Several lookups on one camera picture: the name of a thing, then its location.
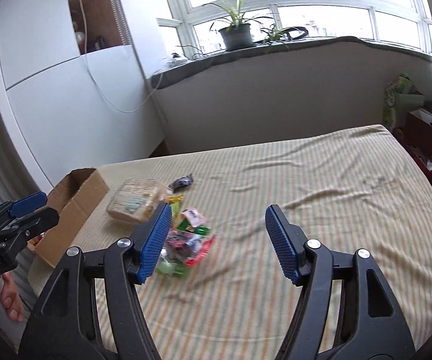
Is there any bagged sliced bread loaf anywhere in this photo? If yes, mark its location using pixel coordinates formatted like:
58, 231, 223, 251
106, 179, 169, 224

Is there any light green candy packet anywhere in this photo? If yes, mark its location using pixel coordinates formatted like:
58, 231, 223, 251
156, 256, 191, 278

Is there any clear red-edged snack bag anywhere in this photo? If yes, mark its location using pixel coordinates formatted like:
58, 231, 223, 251
161, 229, 215, 268

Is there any yellow candy wrapper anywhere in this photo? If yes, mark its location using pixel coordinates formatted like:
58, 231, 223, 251
164, 195, 184, 204

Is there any dark green candy packet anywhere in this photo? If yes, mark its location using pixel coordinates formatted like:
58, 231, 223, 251
176, 219, 211, 236

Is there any small black snack packet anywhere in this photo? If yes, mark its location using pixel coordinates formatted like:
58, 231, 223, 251
169, 174, 194, 193

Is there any pink white candy packet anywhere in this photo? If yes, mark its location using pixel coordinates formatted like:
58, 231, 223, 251
182, 208, 207, 228

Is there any green jelly cup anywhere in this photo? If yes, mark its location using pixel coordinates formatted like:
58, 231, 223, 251
169, 200, 182, 228

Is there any person's left hand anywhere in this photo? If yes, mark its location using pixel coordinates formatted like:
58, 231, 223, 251
0, 272, 25, 323

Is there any open cardboard box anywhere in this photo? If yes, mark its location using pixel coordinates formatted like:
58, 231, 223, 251
34, 168, 109, 268

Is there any white cabinet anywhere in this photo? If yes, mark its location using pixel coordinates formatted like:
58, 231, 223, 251
0, 0, 165, 192

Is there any striped tablecloth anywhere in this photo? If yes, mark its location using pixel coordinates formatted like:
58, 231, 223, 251
28, 123, 432, 360

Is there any white power adapter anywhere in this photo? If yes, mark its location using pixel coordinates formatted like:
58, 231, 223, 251
168, 53, 189, 68

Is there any green printed bag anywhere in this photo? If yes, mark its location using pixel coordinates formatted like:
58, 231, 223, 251
382, 74, 425, 131

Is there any potted spider plant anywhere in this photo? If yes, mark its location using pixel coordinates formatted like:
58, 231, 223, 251
204, 0, 274, 51

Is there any small trailing plant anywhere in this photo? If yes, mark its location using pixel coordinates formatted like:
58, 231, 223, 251
257, 24, 309, 48

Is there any white hanging cable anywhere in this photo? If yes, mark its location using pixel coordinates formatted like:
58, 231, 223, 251
73, 0, 165, 115

